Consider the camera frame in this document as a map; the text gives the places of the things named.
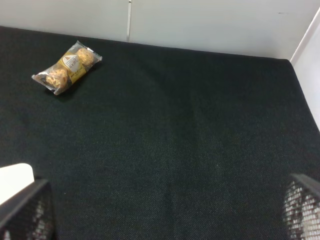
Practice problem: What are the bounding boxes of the black tablecloth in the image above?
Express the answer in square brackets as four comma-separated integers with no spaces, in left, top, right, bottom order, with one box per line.
[0,27,320,240]

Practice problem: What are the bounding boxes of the Ferrero chocolate packet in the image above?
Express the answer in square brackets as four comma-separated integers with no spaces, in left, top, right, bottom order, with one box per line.
[31,41,103,96]

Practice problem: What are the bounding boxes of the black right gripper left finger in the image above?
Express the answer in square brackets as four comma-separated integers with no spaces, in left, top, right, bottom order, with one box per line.
[0,179,57,240]

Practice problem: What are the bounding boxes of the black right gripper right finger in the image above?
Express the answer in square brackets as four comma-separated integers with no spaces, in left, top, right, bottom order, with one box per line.
[283,174,320,240]

